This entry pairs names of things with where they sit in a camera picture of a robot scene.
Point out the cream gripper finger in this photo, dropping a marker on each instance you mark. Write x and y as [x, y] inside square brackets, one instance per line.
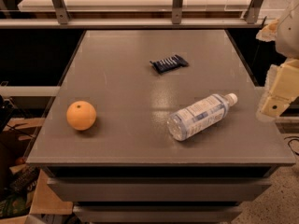
[269, 32]
[281, 88]

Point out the cardboard box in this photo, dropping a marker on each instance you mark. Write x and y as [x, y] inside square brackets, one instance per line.
[46, 205]

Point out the dark blue snack packet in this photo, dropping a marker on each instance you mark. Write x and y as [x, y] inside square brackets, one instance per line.
[169, 64]

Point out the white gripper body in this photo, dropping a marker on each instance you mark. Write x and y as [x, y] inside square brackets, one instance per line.
[290, 34]

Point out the orange fruit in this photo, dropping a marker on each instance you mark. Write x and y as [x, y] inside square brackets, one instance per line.
[81, 115]

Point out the metal shelf frame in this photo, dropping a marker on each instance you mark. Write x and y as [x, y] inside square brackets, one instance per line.
[140, 14]

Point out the grey drawer cabinet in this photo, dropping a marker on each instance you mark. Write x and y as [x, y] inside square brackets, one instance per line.
[127, 167]

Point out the clear plastic water bottle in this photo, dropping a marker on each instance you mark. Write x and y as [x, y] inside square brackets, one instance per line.
[193, 119]

